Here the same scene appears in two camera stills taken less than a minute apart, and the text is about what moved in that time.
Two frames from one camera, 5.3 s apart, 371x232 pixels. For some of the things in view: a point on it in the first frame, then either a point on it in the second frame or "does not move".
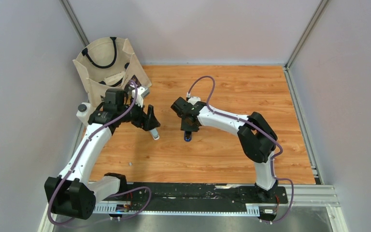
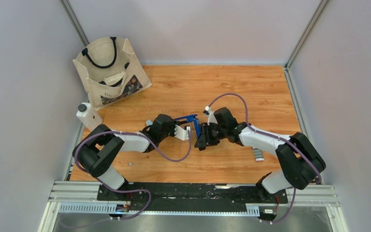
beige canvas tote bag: [108, 63] does not move
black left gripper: [147, 122] -> [172, 124]
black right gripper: [185, 127] -> [205, 136]
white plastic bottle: [84, 111] does not move
